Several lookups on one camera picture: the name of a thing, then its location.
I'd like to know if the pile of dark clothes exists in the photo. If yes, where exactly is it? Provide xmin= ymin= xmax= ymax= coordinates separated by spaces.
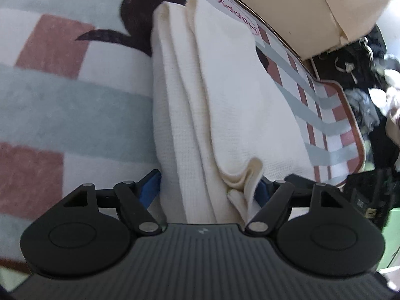
xmin=308 ymin=25 xmax=400 ymax=176

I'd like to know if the cream knit shirt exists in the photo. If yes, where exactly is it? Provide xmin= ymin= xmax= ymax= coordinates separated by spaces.
xmin=151 ymin=0 xmax=316 ymax=226

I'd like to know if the checkered grey and red rug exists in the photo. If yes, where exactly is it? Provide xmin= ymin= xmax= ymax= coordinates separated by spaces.
xmin=0 ymin=0 xmax=368 ymax=272

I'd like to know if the beige sofa cushion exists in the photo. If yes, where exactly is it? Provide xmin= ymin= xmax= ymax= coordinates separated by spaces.
xmin=206 ymin=0 xmax=393 ymax=60

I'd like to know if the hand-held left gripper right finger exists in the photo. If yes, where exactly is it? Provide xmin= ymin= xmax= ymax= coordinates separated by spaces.
xmin=245 ymin=176 xmax=344 ymax=236

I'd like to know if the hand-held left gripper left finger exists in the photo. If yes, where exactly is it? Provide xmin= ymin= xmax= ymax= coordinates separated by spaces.
xmin=62 ymin=169 xmax=167 ymax=235

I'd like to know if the light green box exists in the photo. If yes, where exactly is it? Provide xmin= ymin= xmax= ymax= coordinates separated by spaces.
xmin=376 ymin=206 xmax=400 ymax=271

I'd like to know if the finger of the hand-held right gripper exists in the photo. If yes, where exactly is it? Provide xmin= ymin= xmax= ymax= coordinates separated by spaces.
xmin=285 ymin=174 xmax=315 ymax=189

